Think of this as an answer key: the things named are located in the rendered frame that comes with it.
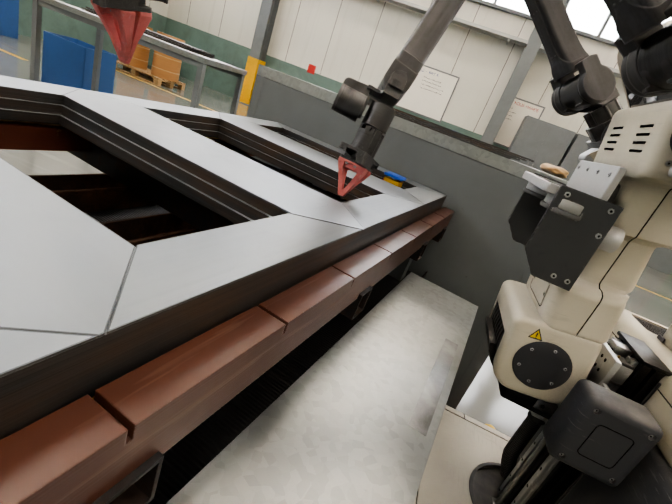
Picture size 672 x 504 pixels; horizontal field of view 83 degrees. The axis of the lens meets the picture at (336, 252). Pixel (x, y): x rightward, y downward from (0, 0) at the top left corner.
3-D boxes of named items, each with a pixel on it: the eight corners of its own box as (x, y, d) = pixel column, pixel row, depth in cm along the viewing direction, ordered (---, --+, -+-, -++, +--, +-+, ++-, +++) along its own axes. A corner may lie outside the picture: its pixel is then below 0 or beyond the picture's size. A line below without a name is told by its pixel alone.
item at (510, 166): (256, 74, 158) (259, 63, 157) (323, 96, 211) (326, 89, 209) (583, 202, 118) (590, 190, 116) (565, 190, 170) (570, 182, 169)
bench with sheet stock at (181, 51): (26, 110, 342) (31, -14, 306) (92, 113, 406) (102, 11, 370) (181, 176, 323) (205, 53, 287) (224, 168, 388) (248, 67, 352)
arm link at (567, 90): (623, 101, 84) (603, 110, 89) (602, 60, 83) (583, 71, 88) (590, 122, 83) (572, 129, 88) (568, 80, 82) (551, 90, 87)
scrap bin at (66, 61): (40, 83, 447) (43, 30, 426) (74, 88, 485) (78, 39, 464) (81, 101, 435) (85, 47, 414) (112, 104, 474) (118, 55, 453)
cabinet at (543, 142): (483, 202, 859) (528, 115, 788) (482, 198, 903) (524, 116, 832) (527, 219, 842) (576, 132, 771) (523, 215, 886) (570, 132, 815)
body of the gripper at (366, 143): (336, 149, 78) (352, 115, 77) (351, 161, 88) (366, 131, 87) (363, 161, 76) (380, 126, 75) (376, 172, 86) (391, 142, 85)
